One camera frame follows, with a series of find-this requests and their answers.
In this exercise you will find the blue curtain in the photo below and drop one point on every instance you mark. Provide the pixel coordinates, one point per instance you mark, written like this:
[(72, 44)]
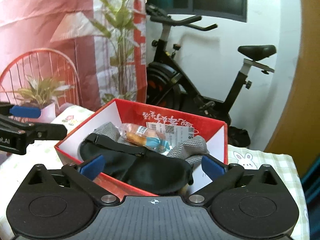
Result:
[(312, 182)]

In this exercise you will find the pink printed backdrop cloth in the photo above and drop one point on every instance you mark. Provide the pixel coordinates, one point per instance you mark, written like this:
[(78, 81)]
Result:
[(37, 17)]

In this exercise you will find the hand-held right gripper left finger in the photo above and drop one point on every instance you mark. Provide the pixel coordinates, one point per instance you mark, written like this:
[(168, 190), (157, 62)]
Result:
[(91, 167)]

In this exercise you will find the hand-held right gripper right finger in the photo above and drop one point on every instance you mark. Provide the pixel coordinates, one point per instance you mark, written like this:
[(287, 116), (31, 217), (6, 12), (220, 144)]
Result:
[(212, 167)]

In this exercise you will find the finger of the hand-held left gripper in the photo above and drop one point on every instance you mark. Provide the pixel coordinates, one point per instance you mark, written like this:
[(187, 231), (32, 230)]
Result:
[(47, 131), (26, 111)]

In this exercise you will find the black sleep eye mask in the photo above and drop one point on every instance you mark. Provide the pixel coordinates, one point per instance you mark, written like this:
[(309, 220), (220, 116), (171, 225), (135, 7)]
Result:
[(155, 172)]

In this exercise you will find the black exercise bike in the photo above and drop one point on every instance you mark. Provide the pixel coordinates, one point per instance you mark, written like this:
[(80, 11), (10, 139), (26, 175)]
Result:
[(160, 80)]

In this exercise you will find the clear bread snack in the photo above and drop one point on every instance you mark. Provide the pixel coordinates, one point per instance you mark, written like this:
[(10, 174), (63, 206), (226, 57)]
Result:
[(137, 137)]

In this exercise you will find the red cardboard box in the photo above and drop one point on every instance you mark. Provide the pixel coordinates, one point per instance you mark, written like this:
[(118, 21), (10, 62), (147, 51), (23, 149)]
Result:
[(175, 116)]

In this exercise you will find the grey knitted cloth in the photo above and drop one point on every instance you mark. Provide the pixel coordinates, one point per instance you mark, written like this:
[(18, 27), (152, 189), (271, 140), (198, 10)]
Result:
[(180, 152)]

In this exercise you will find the checked rabbit print tablecloth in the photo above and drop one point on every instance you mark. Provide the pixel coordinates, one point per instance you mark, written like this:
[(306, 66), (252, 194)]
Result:
[(262, 157)]

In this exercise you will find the wooden door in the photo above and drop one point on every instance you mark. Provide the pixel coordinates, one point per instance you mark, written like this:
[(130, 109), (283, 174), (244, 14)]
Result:
[(300, 92)]

